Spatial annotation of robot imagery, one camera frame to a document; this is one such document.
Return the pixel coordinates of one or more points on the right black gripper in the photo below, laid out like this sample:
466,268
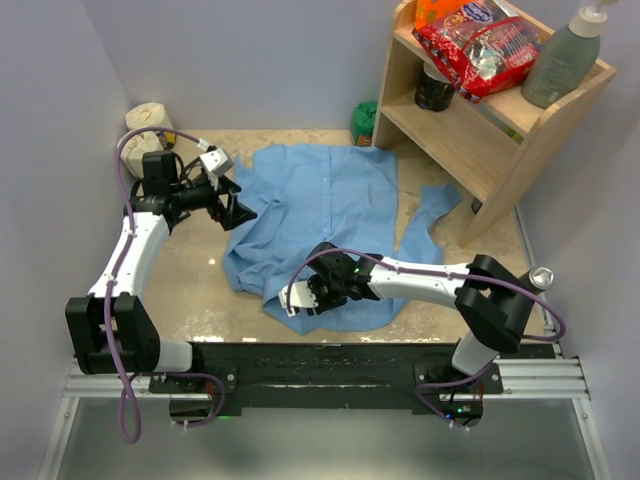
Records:
313,283

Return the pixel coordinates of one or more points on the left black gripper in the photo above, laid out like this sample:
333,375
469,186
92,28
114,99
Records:
235,213

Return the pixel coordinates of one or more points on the blue button shirt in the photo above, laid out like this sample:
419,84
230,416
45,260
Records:
307,194

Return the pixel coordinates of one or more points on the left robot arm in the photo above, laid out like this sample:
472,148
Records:
109,326

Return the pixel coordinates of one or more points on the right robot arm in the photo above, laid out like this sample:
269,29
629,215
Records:
494,304

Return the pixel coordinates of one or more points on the white cloth bag front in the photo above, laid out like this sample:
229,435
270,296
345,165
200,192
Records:
134,150

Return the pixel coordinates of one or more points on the white cloth bag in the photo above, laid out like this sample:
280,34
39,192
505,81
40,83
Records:
134,150
152,114

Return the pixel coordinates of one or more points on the white cloth bag rear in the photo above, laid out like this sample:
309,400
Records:
152,114

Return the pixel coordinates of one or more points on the green lidded container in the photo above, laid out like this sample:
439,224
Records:
363,123

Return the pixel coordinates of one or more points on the dark glass bottle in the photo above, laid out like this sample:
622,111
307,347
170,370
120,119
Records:
537,280

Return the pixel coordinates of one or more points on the wooden shelf unit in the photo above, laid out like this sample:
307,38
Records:
495,149

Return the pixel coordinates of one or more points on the dark jar on shelf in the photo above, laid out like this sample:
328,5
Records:
434,92

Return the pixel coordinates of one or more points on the orange snack box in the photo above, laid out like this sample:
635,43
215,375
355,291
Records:
429,11

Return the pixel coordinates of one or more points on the red candy bag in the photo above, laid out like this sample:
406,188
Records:
482,47

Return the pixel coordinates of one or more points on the green pump bottle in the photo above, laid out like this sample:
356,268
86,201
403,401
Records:
568,56

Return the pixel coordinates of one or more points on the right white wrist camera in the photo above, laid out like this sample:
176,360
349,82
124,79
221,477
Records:
298,298

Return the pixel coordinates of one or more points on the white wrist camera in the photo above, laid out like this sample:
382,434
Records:
298,298
215,164

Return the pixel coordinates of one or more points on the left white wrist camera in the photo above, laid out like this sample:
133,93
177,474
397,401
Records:
215,164

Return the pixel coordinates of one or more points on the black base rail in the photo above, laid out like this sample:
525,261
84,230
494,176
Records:
396,376

